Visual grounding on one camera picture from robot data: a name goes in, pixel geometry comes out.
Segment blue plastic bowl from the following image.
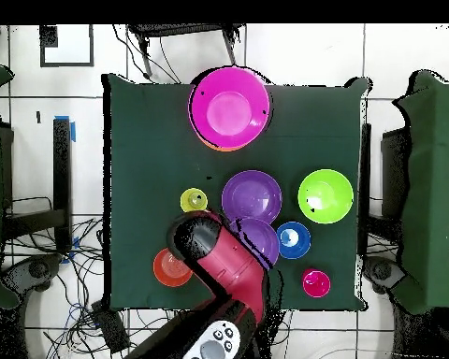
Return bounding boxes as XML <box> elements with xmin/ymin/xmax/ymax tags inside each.
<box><xmin>276</xmin><ymin>221</ymin><xmax>312</xmax><ymax>260</ymax></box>

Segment dark green tablecloth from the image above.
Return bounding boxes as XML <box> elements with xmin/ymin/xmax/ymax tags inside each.
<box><xmin>101</xmin><ymin>72</ymin><xmax>371</xmax><ymax>313</ymax></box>

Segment black metal stand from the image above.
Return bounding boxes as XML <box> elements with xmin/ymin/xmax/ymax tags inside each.
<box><xmin>5</xmin><ymin>117</ymin><xmax>73</xmax><ymax>259</ymax></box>

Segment purple plastic bowl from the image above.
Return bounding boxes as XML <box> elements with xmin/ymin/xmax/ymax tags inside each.
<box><xmin>221</xmin><ymin>169</ymin><xmax>283</xmax><ymax>225</ymax></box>
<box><xmin>229</xmin><ymin>217</ymin><xmax>281</xmax><ymax>269</ymax></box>

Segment light green plastic bowl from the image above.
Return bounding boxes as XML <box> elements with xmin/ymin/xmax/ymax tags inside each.
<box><xmin>297</xmin><ymin>168</ymin><xmax>355</xmax><ymax>224</ymax></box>

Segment black floor frame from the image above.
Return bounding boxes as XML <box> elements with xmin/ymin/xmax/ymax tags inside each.
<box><xmin>39</xmin><ymin>24</ymin><xmax>95</xmax><ymax>68</ymax></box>

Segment large pink plastic bowl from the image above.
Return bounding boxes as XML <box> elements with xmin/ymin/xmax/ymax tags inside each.
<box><xmin>187</xmin><ymin>65</ymin><xmax>273</xmax><ymax>151</ymax></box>

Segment black stool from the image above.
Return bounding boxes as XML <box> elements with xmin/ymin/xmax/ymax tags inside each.
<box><xmin>127</xmin><ymin>23</ymin><xmax>246</xmax><ymax>80</ymax></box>

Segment large orange plastic bowl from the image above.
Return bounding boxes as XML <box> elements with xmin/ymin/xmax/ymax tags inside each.
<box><xmin>197</xmin><ymin>136</ymin><xmax>250</xmax><ymax>153</ymax></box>

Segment tangle of floor cables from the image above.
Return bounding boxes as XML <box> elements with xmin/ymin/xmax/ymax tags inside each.
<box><xmin>7</xmin><ymin>220</ymin><xmax>109</xmax><ymax>359</ymax></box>

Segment black power brick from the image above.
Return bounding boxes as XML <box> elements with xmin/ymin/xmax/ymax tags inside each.
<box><xmin>91</xmin><ymin>300</ymin><xmax>131</xmax><ymax>354</ymax></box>

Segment small red-orange plastic bowl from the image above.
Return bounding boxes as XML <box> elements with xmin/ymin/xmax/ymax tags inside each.
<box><xmin>152</xmin><ymin>247</ymin><xmax>195</xmax><ymax>288</ymax></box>

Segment yellow plastic cup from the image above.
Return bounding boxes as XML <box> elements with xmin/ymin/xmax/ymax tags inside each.
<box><xmin>180</xmin><ymin>187</ymin><xmax>210</xmax><ymax>214</ymax></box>

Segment red plastic cup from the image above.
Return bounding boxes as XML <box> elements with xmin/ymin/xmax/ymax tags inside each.
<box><xmin>301</xmin><ymin>267</ymin><xmax>332</xmax><ymax>299</ymax></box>

